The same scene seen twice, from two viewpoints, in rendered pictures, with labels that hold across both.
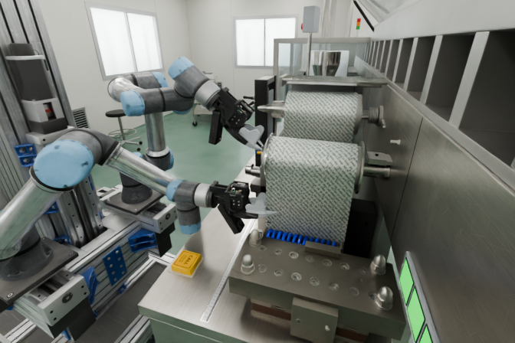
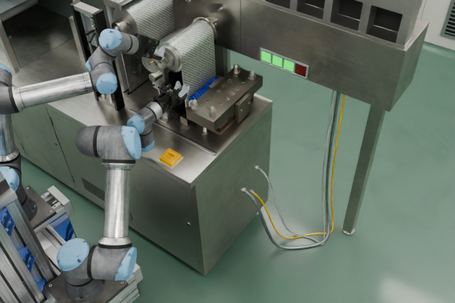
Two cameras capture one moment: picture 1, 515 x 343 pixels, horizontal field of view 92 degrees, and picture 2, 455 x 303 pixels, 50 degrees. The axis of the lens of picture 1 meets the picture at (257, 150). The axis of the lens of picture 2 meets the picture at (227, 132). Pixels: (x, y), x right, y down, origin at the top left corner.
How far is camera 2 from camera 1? 1.82 m
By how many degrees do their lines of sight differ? 60
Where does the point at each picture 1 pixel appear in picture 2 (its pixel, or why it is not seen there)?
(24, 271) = not seen: hidden behind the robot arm
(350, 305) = (248, 87)
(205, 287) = (193, 151)
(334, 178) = (207, 43)
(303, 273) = (226, 95)
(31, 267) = not seen: hidden behind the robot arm
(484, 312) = (298, 40)
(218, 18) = not seen: outside the picture
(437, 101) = not seen: outside the picture
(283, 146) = (181, 45)
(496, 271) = (297, 30)
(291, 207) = (194, 76)
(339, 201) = (210, 54)
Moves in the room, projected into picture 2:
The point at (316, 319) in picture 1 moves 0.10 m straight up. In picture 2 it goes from (245, 103) to (245, 86)
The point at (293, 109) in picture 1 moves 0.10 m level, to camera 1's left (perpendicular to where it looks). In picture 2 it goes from (141, 20) to (131, 32)
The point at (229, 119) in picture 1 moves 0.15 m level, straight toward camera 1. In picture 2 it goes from (150, 50) to (185, 54)
